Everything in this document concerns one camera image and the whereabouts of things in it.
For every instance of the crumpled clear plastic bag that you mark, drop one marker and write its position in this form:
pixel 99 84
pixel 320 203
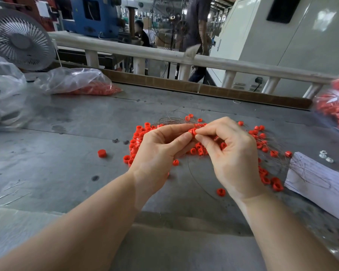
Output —
pixel 4 97

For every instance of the large clear bag red pieces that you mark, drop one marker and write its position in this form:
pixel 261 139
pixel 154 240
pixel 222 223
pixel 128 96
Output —
pixel 338 103

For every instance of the white metal railing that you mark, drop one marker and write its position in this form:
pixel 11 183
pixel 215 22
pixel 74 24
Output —
pixel 144 49

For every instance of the person's left forearm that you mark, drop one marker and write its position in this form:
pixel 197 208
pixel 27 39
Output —
pixel 65 237

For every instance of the white paper sheet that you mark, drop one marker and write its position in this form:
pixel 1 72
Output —
pixel 323 187

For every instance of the person's right forearm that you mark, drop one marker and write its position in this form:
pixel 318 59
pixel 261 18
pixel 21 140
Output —
pixel 291 237

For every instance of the person's right hand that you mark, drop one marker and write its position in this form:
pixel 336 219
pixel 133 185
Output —
pixel 234 160

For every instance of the person's left hand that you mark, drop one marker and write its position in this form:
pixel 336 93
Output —
pixel 155 160

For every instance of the brown wooden board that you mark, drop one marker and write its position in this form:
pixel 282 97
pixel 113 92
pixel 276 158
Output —
pixel 169 83

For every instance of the small clear plastic piece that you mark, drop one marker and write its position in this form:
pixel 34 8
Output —
pixel 329 159
pixel 323 153

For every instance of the pile of red plastic rings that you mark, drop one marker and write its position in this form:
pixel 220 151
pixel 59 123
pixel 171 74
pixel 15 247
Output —
pixel 263 149

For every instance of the large grey machine cabinet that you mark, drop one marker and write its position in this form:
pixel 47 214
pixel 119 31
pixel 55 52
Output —
pixel 317 37

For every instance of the white desk fan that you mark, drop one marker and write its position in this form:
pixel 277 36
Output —
pixel 21 39

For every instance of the clear bag with red pieces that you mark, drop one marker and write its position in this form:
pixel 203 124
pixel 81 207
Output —
pixel 79 80

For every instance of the blue industrial machine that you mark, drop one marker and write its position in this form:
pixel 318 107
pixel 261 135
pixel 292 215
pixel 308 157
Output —
pixel 104 18

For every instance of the red industrial machine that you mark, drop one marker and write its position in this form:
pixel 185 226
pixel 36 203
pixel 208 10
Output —
pixel 21 7

